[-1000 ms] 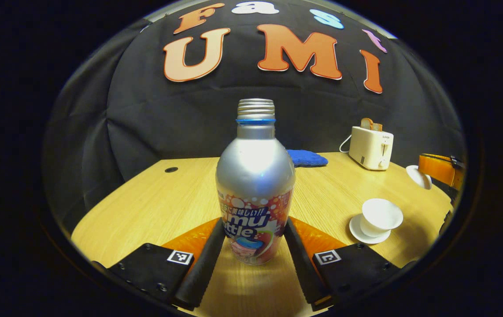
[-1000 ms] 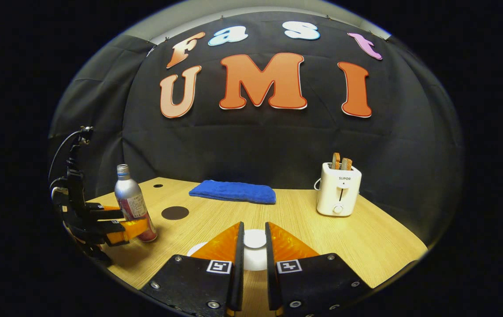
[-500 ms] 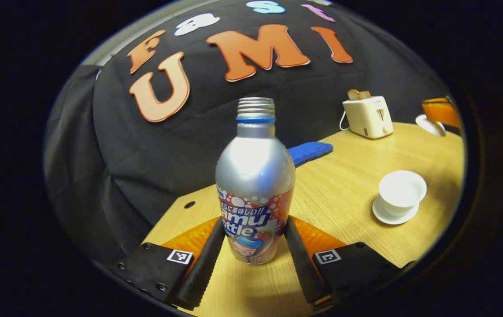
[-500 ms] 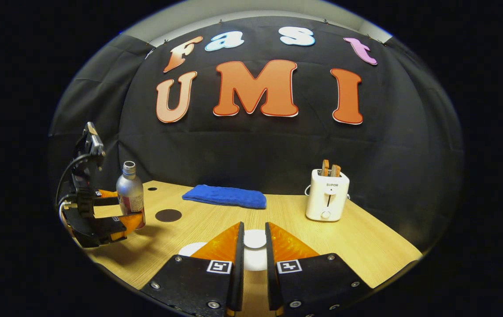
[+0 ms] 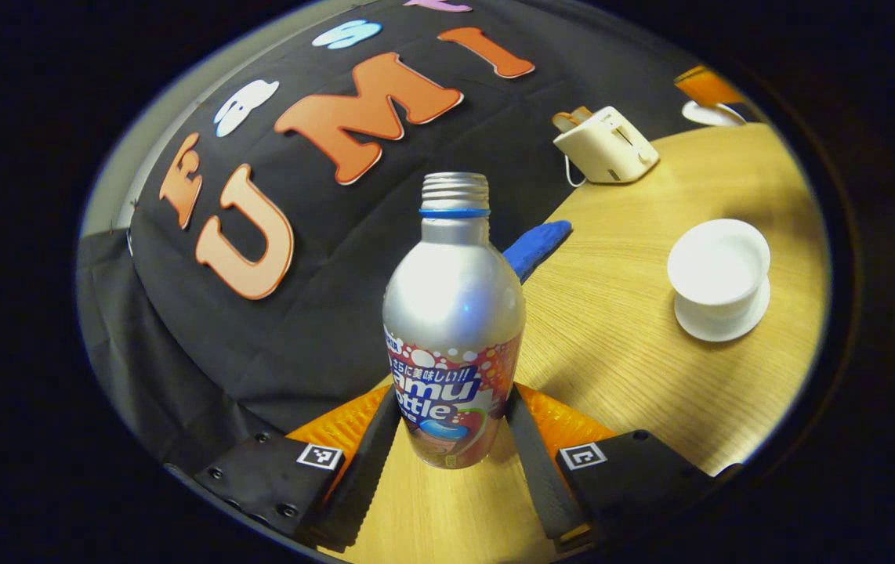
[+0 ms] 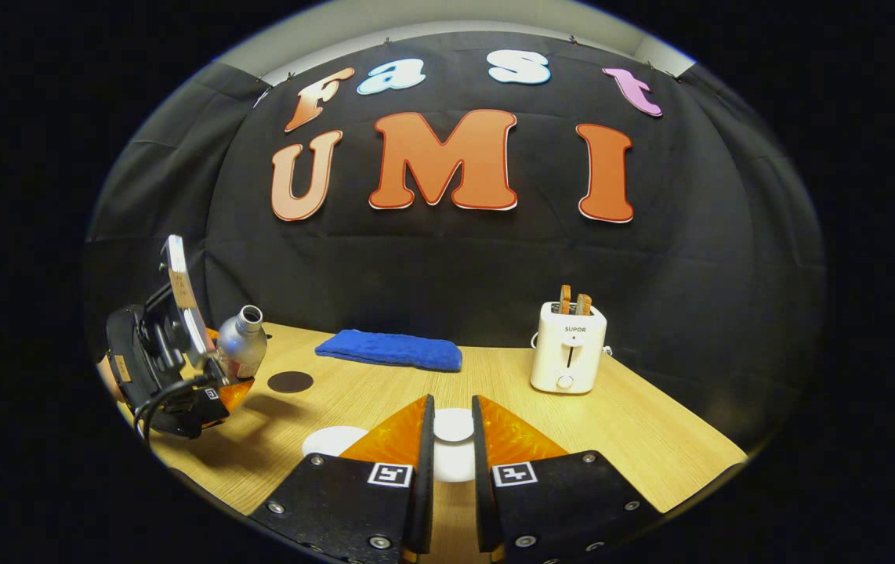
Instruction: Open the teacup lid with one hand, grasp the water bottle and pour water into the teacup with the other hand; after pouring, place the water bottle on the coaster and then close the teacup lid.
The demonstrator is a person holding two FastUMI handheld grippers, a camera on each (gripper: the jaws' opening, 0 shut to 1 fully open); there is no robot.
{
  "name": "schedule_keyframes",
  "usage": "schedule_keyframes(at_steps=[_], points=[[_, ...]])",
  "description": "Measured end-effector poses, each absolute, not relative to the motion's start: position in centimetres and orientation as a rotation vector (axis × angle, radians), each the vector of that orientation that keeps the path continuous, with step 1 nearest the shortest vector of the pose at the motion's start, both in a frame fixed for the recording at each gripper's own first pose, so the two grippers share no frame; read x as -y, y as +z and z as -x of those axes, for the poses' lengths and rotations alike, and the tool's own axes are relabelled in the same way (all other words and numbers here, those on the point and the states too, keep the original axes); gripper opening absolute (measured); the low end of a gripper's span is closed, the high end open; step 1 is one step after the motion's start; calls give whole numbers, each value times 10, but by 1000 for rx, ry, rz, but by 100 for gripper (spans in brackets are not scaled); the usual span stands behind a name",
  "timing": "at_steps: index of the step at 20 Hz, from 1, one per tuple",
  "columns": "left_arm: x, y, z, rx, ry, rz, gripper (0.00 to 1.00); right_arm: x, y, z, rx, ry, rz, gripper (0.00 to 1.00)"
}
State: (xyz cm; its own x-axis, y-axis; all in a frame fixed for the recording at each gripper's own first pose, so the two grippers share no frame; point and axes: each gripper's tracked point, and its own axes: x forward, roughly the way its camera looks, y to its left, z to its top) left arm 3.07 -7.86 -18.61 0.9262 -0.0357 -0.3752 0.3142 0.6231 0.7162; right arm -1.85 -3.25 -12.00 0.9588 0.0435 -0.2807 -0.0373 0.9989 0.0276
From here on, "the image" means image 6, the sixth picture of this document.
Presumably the white teacup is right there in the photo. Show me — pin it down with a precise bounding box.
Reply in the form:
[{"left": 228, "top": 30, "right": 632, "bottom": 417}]
[{"left": 302, "top": 425, "right": 371, "bottom": 458}]

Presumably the white teacup lid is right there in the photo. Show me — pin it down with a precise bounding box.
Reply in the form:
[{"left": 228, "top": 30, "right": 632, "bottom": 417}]
[{"left": 432, "top": 407, "right": 478, "bottom": 483}]

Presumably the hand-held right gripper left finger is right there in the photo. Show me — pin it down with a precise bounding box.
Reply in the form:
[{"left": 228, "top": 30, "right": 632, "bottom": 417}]
[{"left": 248, "top": 394, "right": 437, "bottom": 564}]

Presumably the white toaster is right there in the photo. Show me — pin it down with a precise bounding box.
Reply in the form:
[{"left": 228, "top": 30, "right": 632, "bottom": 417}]
[{"left": 530, "top": 302, "right": 609, "bottom": 395}]

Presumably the silver water bottle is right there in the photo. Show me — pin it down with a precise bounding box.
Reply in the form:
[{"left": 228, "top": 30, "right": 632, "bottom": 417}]
[{"left": 216, "top": 305, "right": 269, "bottom": 381}]

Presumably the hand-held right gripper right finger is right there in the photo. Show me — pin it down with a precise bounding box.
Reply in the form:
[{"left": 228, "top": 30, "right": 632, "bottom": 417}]
[{"left": 471, "top": 394, "right": 664, "bottom": 564}]

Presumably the blue folded towel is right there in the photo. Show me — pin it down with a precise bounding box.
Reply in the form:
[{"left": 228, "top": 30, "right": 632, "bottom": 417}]
[{"left": 314, "top": 329, "right": 464, "bottom": 373}]

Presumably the dark round coaster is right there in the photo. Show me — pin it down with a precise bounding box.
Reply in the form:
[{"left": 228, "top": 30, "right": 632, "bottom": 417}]
[{"left": 267, "top": 371, "right": 315, "bottom": 394}]

